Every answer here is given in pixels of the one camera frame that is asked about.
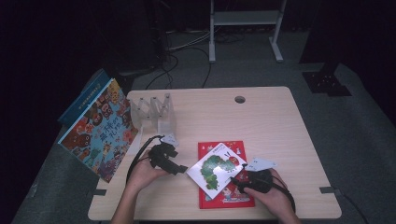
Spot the colourful animals picture book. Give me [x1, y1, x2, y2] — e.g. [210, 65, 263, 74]
[57, 77, 140, 184]

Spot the red picture book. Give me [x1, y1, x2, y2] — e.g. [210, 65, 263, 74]
[197, 140, 256, 210]

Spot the black stand with base plate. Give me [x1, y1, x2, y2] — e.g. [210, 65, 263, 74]
[92, 0, 166, 102]
[298, 0, 353, 98]

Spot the blue monster picture book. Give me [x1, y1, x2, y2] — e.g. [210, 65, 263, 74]
[57, 68, 112, 127]

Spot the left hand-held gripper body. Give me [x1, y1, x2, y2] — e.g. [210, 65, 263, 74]
[148, 133, 180, 171]

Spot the white caterpillar picture book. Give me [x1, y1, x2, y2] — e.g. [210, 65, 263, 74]
[185, 142, 248, 201]

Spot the white metal stand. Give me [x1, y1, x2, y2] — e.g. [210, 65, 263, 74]
[208, 0, 289, 64]

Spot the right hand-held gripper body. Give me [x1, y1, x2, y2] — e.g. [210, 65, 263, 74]
[243, 156, 278, 194]

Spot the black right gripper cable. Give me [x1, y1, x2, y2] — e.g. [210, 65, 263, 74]
[270, 175, 297, 213]

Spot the person's right hand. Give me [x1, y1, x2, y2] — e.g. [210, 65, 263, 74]
[243, 168, 296, 219]

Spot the black floor cable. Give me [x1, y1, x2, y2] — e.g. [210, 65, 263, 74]
[174, 46, 213, 90]
[144, 52, 180, 91]
[334, 188, 372, 224]

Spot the grey floor cable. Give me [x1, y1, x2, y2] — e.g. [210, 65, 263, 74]
[165, 28, 213, 52]

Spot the clear acrylic book rack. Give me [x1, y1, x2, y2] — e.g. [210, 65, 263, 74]
[125, 92, 177, 157]

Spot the person's left hand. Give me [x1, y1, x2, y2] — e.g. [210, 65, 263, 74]
[126, 150, 171, 196]

